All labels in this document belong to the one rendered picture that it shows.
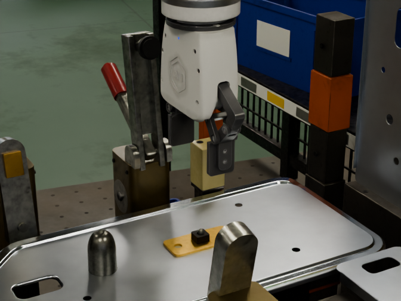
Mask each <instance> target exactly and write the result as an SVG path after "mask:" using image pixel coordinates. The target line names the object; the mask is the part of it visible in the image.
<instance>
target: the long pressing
mask: <svg viewBox="0 0 401 301"><path fill-rule="evenodd" d="M236 204H241V205H242V206H241V207H237V206H235V205H236ZM231 222H243V223H244V224H246V225H247V227H248V228H249V229H250V230H251V232H252V233H253V234H254V235H255V236H256V237H257V239H258V248H257V254H256V258H255V264H254V270H253V274H252V281H255V282H257V283H259V284H260V285H261V286H263V287H264V288H265V289H266V290H267V291H268V292H269V293H270V294H274V293H277V292H280V291H283V290H287V289H289V288H293V287H296V286H298V285H302V284H305V283H308V282H311V281H315V280H318V279H321V278H324V277H328V276H330V275H333V274H337V273H339V272H338V271H337V266H338V265H339V264H340V263H344V262H348V261H350V260H353V259H357V258H360V257H363V256H367V255H369V254H372V253H376V252H379V251H382V250H385V242H384V240H383V239H382V238H381V237H380V236H379V235H377V234H376V233H375V232H373V231H371V230H370V229H368V228H367V227H366V226H364V225H362V224H361V223H359V222H358V221H357V220H355V219H354V218H352V217H350V216H349V215H348V214H346V213H345V212H343V211H341V210H340V209H339V208H337V207H336V206H334V205H332V204H331V203H330V202H328V201H327V200H325V199H323V198H322V197H321V196H319V195H318V194H316V193H314V192H313V191H311V190H310V189H309V188H307V187H305V186H303V185H302V184H300V183H298V182H297V181H296V180H294V179H291V178H287V177H276V178H272V179H267V180H262V181H259V182H255V183H250V184H247V185H243V186H238V187H235V188H231V189H226V190H223V191H218V192H214V193H209V194H206V195H202V196H197V197H194V198H190V199H185V200H182V201H178V202H173V203H170V204H166V205H162V206H158V207H153V208H149V209H146V210H141V211H137V212H134V213H130V214H125V215H122V216H118V217H113V218H110V219H106V220H101V221H98V222H93V223H89V224H86V225H81V226H77V227H74V228H69V229H65V230H62V231H57V232H53V233H50V234H45V235H41V236H36V237H33V238H28V239H24V240H21V241H17V242H14V243H12V244H10V245H8V246H6V247H5V248H3V249H2V250H1V251H0V301H206V297H207V292H208V284H209V276H210V271H211V263H212V255H213V251H214V248H209V249H206V250H202V251H198V252H195V253H192V254H188V255H185V256H181V257H176V256H174V255H173V254H172V253H171V252H170V251H169V250H168V249H167V248H166V247H165V246H164V241H165V240H168V239H172V238H176V237H180V236H183V235H187V234H190V233H191V232H192V231H196V230H199V229H200V228H201V229H209V228H214V227H216V226H225V225H227V224H229V223H231ZM99 229H103V230H107V231H109V232H110V233H111V234H112V236H113V238H114V240H115V243H116V257H117V268H118V270H117V271H116V272H115V273H114V274H111V275H109V276H105V277H98V276H95V275H92V274H90V273H89V271H88V241H89V238H90V236H91V234H92V233H93V232H95V231H97V230H99ZM294 248H297V249H299V250H300V251H298V252H295V251H292V249H294ZM48 279H54V280H57V281H58V283H59V284H60V285H61V289H59V290H56V291H52V292H49V293H45V294H42V295H39V296H35V297H31V298H28V299H19V298H17V296H16V295H15V294H14V290H15V289H16V288H18V287H22V286H24V285H29V284H33V283H36V282H40V281H44V280H48ZM84 297H91V300H84V299H83V298H84Z"/></svg>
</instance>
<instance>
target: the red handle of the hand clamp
mask: <svg viewBox="0 0 401 301"><path fill-rule="evenodd" d="M101 72H102V74H103V76H104V78H105V80H106V82H107V85H108V87H109V89H110V91H111V94H112V96H113V98H114V100H115V101H117V103H118V105H119V107H120V109H121V111H122V114H123V116H124V118H125V120H126V122H127V124H128V126H129V129H130V123H129V111H128V99H127V87H126V85H125V83H124V80H123V79H122V77H121V74H120V72H119V70H118V68H117V66H116V64H115V63H105V64H104V65H103V67H102V68H101ZM130 130H131V129H130ZM143 145H144V157H145V160H146V161H147V160H150V159H153V158H154V157H155V155H157V149H156V148H154V147H153V145H152V143H151V140H150V138H149V136H148V134H146V135H143Z"/></svg>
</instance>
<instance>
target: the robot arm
mask: <svg viewBox="0 0 401 301"><path fill-rule="evenodd" d="M161 13H162V14H163V15H164V16H166V18H165V19H166V20H165V25H164V33H163V40H162V56H161V95H162V97H163V98H164V99H165V100H166V101H167V103H166V109H167V111H168V112H169V114H168V144H169V145H171V146H178V145H183V144H187V143H192V142H193V141H194V139H195V121H196V122H203V121H204V120H205V123H206V127H207V129H208V132H209V136H210V139H211V141H209V142H207V164H206V172H207V174H208V175H209V176H216V175H220V174H224V173H229V172H232V171H233V170H234V168H235V140H237V135H238V134H239V133H240V131H241V126H242V124H243V121H244V119H245V113H244V111H243V109H242V107H241V105H240V104H239V102H238V100H237V97H238V73H237V50H236V38H235V29H234V27H233V26H234V25H235V24H236V16H238V15H239V14H240V0H161ZM215 109H218V110H219V111H220V112H219V113H213V111H214V110H215ZM170 112H171V113H170ZM221 119H223V120H224V123H225V124H223V125H222V126H221V128H220V129H219V130H217V126H216V124H215V121H218V120H221Z"/></svg>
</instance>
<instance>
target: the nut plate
mask: <svg viewBox="0 0 401 301"><path fill-rule="evenodd" d="M223 227H224V226H216V227H214V228H209V229H203V231H204V234H203V235H198V230H196V231H192V232H191V233H190V234H187V235H183V236H179V237H176V238H172V239H168V240H165V241H164V246H165V247H166V248H167V249H168V250H169V251H170V252H171V253H172V254H173V255H174V256H176V257H181V256H185V255H188V254H192V253H195V252H198V251H202V250H206V249H209V248H213V247H214V243H215V237H216V236H217V234H218V232H219V231H220V230H221V229H222V228H223ZM175 246H181V248H175Z"/></svg>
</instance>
